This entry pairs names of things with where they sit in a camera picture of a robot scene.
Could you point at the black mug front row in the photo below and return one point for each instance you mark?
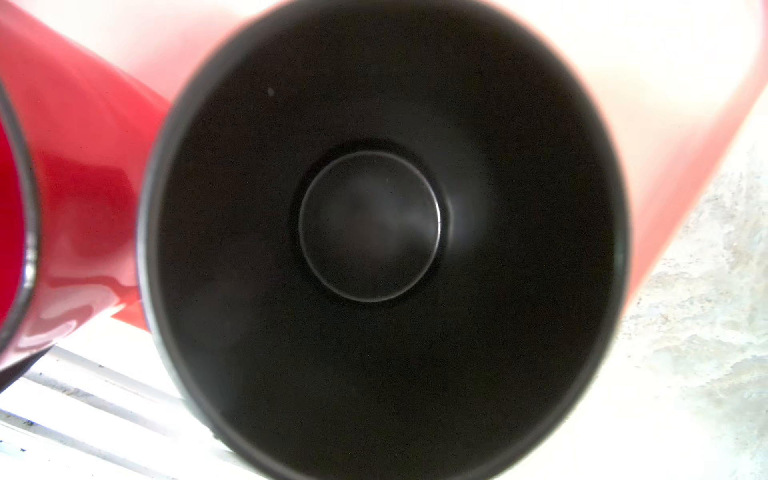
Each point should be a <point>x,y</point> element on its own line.
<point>383,240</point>

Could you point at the red mug front row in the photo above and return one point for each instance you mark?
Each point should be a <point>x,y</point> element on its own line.
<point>75,139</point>

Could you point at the pink silicone tray mat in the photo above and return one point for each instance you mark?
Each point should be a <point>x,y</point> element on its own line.
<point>673,80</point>

